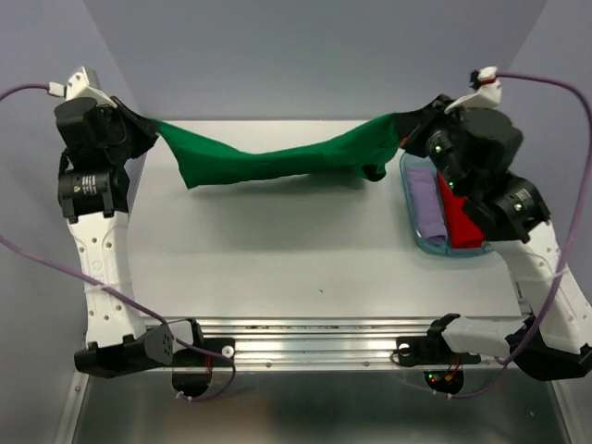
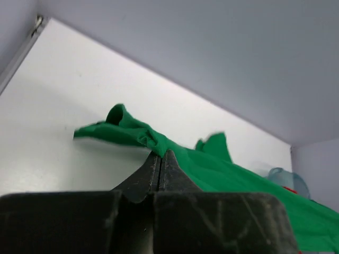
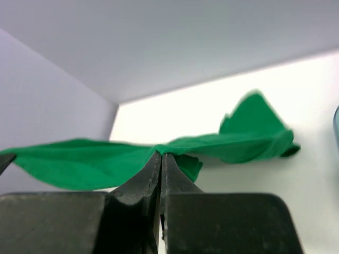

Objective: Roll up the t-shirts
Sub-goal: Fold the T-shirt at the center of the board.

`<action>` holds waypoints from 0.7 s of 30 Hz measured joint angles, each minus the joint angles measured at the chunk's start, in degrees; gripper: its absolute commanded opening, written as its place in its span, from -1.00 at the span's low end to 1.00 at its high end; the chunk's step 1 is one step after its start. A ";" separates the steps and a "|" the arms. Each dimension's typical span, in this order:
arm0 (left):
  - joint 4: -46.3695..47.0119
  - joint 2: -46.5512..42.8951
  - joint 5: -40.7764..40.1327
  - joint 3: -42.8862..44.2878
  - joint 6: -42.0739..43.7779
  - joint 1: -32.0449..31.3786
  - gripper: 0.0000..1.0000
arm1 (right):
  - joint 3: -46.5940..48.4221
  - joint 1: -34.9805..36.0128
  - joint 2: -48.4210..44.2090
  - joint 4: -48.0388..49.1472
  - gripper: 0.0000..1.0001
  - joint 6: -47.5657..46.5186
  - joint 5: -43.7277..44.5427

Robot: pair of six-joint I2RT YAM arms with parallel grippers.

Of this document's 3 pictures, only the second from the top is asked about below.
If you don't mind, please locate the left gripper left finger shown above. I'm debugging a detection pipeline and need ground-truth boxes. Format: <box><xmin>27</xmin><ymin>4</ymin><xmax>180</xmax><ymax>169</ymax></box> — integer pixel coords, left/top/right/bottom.
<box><xmin>112</xmin><ymin>152</ymin><xmax>162</xmax><ymax>203</ymax></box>

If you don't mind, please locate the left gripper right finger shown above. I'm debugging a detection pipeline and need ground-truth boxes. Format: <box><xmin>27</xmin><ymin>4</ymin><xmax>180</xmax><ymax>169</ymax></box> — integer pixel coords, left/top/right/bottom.
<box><xmin>158</xmin><ymin>150</ymin><xmax>202</xmax><ymax>192</ymax></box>

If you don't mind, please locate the green t shirt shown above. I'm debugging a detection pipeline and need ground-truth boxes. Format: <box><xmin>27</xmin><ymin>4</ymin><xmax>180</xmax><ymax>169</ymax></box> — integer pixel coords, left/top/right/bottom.
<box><xmin>74</xmin><ymin>104</ymin><xmax>338</xmax><ymax>252</ymax></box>

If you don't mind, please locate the red t shirt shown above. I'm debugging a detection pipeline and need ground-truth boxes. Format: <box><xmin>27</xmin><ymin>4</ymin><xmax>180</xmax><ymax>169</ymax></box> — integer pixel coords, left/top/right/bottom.
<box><xmin>282</xmin><ymin>186</ymin><xmax>298</xmax><ymax>194</ymax></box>

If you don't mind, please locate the translucent blue plastic bin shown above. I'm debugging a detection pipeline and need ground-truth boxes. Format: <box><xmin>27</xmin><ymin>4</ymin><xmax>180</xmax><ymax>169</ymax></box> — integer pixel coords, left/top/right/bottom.
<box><xmin>266</xmin><ymin>168</ymin><xmax>311</xmax><ymax>199</ymax></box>

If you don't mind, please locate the aluminium rail frame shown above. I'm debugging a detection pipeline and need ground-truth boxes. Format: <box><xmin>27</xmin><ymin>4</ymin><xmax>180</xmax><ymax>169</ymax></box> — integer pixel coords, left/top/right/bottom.
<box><xmin>1</xmin><ymin>15</ymin><xmax>49</xmax><ymax>94</ymax></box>

